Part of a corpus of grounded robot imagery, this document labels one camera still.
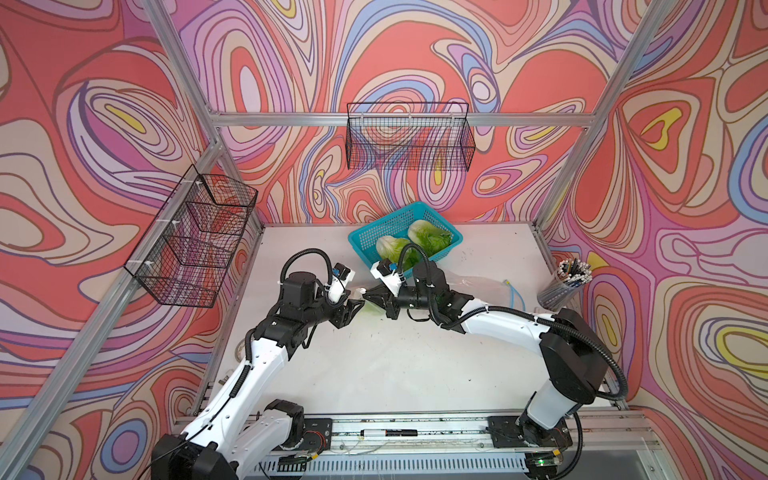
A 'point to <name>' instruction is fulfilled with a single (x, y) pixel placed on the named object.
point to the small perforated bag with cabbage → (369, 309)
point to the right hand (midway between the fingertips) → (367, 302)
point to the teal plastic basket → (364, 241)
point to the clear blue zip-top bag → (485, 288)
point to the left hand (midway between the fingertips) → (358, 298)
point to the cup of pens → (571, 275)
